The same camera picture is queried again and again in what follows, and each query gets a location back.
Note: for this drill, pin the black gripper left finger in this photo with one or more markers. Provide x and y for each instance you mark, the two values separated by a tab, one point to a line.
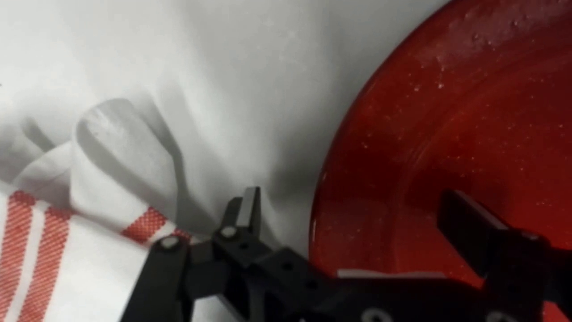
234	265

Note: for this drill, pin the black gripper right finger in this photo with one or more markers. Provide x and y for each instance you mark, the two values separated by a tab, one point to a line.
520	271

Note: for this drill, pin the red plate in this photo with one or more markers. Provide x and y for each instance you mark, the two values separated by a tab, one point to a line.
477	99

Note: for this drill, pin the white red-striped cloth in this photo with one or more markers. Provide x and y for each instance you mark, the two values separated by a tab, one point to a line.
76	219

